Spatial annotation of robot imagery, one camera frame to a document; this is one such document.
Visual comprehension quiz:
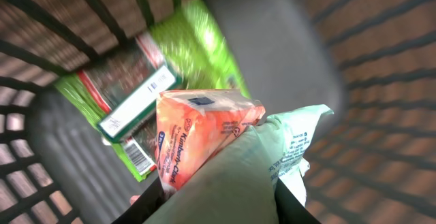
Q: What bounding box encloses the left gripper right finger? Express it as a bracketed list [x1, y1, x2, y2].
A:
[275, 179, 320, 224]

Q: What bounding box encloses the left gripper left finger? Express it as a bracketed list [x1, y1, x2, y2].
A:
[112, 178, 165, 224]

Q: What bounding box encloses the green white small box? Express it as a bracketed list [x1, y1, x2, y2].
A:
[97, 65, 183, 143]

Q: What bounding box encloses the teal tissue pack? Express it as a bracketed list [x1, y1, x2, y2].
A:
[146, 104, 333, 224]

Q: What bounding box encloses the orange tissue pack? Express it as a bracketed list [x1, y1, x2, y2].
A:
[155, 90, 265, 194]

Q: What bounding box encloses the green snack bag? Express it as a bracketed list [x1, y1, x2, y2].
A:
[57, 0, 249, 180]

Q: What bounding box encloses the grey plastic mesh basket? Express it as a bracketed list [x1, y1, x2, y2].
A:
[1, 0, 435, 223]

